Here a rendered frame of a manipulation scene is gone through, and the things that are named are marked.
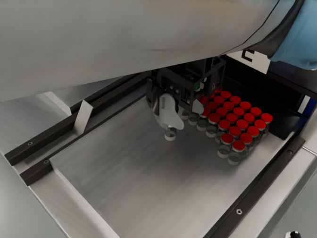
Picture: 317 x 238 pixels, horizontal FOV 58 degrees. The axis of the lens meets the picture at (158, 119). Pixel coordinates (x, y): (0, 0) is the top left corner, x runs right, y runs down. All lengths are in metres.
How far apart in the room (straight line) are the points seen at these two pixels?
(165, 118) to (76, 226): 0.21
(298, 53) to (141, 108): 0.45
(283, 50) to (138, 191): 0.36
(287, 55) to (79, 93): 0.54
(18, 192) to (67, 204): 1.16
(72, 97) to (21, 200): 1.03
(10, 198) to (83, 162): 1.14
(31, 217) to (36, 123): 0.97
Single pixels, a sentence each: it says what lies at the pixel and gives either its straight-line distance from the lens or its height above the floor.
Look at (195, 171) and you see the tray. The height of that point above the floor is 0.88.
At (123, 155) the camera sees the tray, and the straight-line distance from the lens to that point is 0.52.
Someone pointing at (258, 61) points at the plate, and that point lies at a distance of 0.54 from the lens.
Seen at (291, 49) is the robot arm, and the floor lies 1.22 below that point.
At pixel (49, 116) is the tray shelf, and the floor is 0.88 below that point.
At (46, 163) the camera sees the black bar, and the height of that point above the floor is 0.90.
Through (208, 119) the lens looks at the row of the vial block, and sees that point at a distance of 0.53.
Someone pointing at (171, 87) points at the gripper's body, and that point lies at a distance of 0.42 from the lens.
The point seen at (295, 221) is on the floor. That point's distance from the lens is 1.56.
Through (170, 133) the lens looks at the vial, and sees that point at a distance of 0.52.
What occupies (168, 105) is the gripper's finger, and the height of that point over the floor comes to 0.99.
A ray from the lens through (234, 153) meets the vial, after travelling 0.50.
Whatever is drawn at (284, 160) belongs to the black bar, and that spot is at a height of 0.90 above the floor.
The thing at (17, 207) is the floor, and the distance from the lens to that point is 1.61.
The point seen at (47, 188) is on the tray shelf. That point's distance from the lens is 0.52.
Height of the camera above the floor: 1.30
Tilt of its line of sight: 46 degrees down
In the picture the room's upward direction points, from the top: straight up
